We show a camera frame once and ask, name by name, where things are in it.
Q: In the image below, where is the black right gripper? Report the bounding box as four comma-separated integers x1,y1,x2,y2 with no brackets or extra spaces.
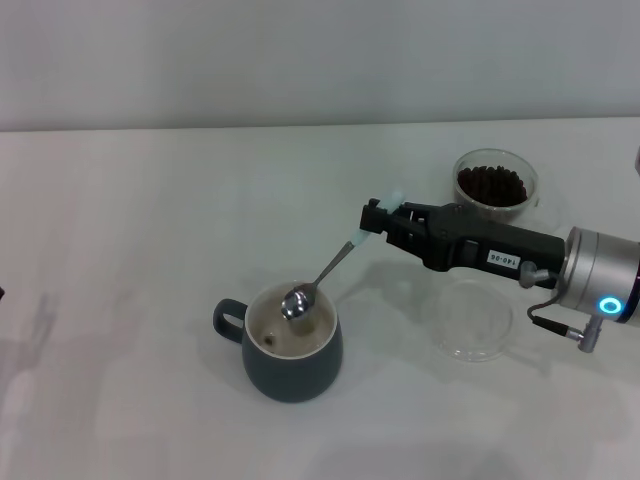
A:
359,197,570,292

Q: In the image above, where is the metal spoon light blue handle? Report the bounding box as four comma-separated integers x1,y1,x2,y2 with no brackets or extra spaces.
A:
280,188,404,322

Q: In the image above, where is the clear glass saucer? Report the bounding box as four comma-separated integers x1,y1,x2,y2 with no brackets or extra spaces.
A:
423,278,516,365

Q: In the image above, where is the dark grey mug white inside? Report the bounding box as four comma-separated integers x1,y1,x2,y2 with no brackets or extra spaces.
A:
212,280,345,404

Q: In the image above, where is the glass cup of coffee beans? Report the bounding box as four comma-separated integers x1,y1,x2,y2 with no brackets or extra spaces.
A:
455,164,530,216

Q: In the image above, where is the grey right gripper cable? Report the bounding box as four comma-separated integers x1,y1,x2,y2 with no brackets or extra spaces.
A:
517,260,604,354

